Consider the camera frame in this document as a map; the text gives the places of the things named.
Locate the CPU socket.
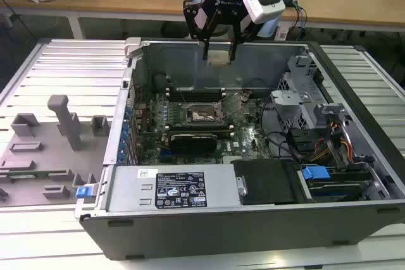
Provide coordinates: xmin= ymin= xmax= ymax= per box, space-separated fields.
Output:
xmin=185 ymin=102 xmax=227 ymax=125

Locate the silver CPU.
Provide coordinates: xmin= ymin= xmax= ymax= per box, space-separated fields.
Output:
xmin=207 ymin=50 xmax=231 ymax=67

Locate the green RAM stick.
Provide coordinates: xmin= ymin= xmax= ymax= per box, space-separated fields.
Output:
xmin=8 ymin=171 xmax=51 ymax=179

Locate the grey metal bracket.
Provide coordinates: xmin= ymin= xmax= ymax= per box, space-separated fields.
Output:
xmin=312 ymin=102 xmax=346 ymax=129

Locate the orange yellow wire bundle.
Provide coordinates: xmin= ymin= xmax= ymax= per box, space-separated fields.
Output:
xmin=311 ymin=120 xmax=354 ymax=162

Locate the green motherboard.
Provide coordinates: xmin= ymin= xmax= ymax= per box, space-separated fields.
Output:
xmin=132 ymin=89 xmax=276 ymax=166

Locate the grey case handle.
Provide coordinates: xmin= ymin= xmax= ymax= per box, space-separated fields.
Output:
xmin=124 ymin=37 xmax=142 ymax=59

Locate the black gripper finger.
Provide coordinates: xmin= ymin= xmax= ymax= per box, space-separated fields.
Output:
xmin=182 ymin=0 xmax=219 ymax=61
xmin=229 ymin=9 xmax=256 ymax=61

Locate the black round component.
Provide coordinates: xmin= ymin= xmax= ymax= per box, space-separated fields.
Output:
xmin=153 ymin=73 xmax=169 ymax=92

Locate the black open PC case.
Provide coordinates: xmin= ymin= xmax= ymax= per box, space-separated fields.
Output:
xmin=74 ymin=38 xmax=405 ymax=260

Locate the black RAM stick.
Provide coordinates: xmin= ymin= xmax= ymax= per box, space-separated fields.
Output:
xmin=168 ymin=123 xmax=231 ymax=134
xmin=166 ymin=88 xmax=225 ymax=95

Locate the grey parts rack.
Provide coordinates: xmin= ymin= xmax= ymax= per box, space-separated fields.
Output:
xmin=0 ymin=94 xmax=111 ymax=207

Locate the black internal cable bundle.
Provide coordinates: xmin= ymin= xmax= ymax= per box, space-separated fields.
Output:
xmin=259 ymin=95 xmax=317 ymax=161

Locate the metal drive cage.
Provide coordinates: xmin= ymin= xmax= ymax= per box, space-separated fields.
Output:
xmin=271 ymin=54 xmax=318 ymax=127

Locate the blue disk carrier handle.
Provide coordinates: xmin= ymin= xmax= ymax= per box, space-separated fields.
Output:
xmin=301 ymin=165 xmax=331 ymax=186

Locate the grey power supply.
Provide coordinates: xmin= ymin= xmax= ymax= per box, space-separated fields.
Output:
xmin=106 ymin=165 xmax=242 ymax=212

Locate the metal socket cover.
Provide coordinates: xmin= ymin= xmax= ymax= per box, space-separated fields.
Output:
xmin=216 ymin=92 xmax=244 ymax=116

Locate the blue cable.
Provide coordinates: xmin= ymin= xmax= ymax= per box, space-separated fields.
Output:
xmin=293 ymin=0 xmax=309 ymax=31

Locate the hard disk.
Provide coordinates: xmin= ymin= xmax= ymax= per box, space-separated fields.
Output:
xmin=307 ymin=177 xmax=371 ymax=202

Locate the metal locking lever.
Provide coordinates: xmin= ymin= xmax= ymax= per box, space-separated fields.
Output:
xmin=173 ymin=83 xmax=189 ymax=105
xmin=189 ymin=112 xmax=224 ymax=124

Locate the wooden desk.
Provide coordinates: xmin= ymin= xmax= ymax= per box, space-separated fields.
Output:
xmin=0 ymin=0 xmax=405 ymax=34

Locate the black disk bay cover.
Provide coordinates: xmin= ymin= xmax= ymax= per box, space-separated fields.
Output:
xmin=232 ymin=159 xmax=301 ymax=205

